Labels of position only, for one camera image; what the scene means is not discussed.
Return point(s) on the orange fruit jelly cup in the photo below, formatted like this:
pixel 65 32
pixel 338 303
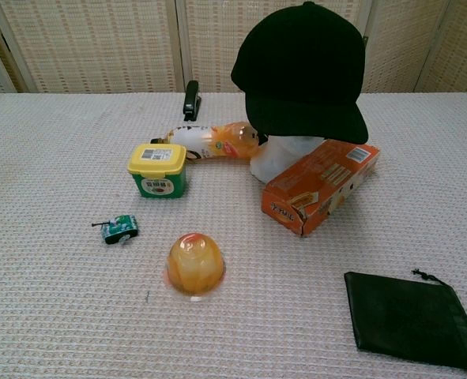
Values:
pixel 195 264

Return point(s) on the orange juice plastic bottle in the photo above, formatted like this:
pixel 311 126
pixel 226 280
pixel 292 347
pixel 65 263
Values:
pixel 217 144

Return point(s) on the black baseball cap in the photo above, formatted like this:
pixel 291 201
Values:
pixel 300 71

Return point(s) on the beige woven folding screen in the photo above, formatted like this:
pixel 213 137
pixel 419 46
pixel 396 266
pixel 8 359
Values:
pixel 99 43

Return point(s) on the metal screen hinge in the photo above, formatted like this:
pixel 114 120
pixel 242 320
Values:
pixel 365 41

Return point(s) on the green toy tank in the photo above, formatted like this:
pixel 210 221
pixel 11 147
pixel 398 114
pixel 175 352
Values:
pixel 118 227

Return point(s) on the orange cardboard box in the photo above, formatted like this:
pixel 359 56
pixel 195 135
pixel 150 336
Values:
pixel 316 185

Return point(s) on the white foam mannequin head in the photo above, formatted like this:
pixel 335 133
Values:
pixel 274 158

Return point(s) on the white woven tablecloth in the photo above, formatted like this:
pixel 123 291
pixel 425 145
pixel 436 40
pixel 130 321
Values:
pixel 79 316

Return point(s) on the black stapler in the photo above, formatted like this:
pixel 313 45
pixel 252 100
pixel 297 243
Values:
pixel 191 100

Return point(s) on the green tub with yellow lid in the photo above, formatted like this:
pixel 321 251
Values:
pixel 160 169

